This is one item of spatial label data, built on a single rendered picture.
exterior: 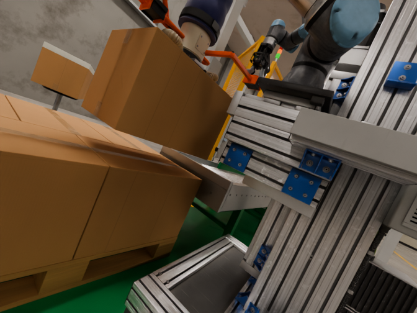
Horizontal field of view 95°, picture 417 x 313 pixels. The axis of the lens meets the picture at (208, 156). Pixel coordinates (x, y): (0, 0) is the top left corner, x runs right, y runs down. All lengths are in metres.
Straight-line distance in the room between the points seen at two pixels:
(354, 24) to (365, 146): 0.30
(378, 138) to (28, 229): 0.97
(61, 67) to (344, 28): 2.43
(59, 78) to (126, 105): 1.86
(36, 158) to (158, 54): 0.52
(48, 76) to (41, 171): 1.95
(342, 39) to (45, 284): 1.22
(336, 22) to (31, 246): 1.08
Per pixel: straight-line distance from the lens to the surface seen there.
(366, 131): 0.53
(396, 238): 3.96
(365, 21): 0.67
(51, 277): 1.01
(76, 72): 2.60
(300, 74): 0.72
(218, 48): 2.77
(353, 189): 0.82
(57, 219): 0.85
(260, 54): 1.22
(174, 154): 1.50
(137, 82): 0.79
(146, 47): 0.83
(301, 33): 1.23
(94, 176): 0.80
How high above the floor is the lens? 0.78
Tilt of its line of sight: 4 degrees down
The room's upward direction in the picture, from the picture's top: 24 degrees clockwise
